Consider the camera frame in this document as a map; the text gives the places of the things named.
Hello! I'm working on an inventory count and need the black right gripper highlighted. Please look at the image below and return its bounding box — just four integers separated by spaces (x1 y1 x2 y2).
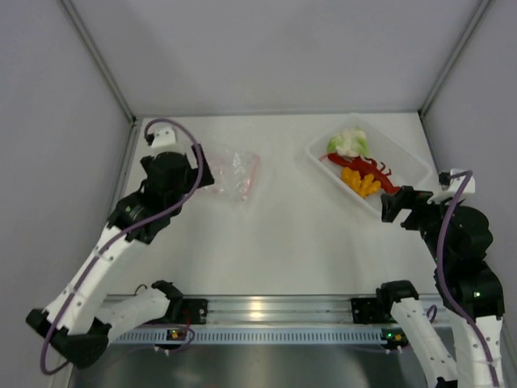
381 184 460 264

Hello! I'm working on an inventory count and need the orange toy food piece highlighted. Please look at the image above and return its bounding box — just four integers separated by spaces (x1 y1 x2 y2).
341 167 381 198

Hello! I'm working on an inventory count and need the red toy lobster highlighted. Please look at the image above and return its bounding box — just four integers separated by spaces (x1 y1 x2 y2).
319 153 400 194

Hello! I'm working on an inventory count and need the clear zip top bag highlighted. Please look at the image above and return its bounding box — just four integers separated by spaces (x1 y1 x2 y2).
202 145 260 202

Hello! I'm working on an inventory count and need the white toy cauliflower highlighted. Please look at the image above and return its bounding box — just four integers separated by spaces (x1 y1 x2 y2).
326 127 370 158

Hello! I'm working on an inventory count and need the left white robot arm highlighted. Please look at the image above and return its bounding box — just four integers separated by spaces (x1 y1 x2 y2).
26 144 214 369

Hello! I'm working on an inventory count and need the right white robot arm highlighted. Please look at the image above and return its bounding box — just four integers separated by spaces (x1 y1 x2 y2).
376 186 505 387

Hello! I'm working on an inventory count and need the white perforated plastic basket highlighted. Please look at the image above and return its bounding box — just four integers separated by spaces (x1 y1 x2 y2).
305 116 432 218

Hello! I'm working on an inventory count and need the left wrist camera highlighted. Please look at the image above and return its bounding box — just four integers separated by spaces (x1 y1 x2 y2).
147 124 178 154

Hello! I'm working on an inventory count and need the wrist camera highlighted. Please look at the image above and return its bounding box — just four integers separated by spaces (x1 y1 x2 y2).
147 124 178 154
427 168 476 204

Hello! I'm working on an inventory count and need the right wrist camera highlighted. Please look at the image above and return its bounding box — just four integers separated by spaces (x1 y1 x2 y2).
427 168 476 204

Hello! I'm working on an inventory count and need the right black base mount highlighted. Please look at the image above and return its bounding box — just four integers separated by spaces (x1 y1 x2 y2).
351 297 395 325

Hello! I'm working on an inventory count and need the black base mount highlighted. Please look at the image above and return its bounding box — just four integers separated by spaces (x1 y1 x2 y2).
351 297 395 325
159 298 208 325

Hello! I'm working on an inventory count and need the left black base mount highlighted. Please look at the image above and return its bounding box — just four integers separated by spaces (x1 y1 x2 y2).
159 298 208 325

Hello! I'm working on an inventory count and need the aluminium mounting rail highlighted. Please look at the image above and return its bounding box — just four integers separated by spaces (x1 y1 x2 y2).
104 294 449 327

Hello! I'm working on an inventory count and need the white slotted cable duct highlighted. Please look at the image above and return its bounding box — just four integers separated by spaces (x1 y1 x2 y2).
115 327 406 345

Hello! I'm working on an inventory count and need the left aluminium corner post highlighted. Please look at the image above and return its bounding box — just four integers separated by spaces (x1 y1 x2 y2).
57 0 136 124

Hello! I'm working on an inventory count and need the aluminium corner post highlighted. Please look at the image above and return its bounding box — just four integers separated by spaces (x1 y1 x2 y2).
418 0 494 119
57 0 136 124

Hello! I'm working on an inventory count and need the right aluminium corner post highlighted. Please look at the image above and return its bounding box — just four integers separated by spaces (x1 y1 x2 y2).
418 0 494 119

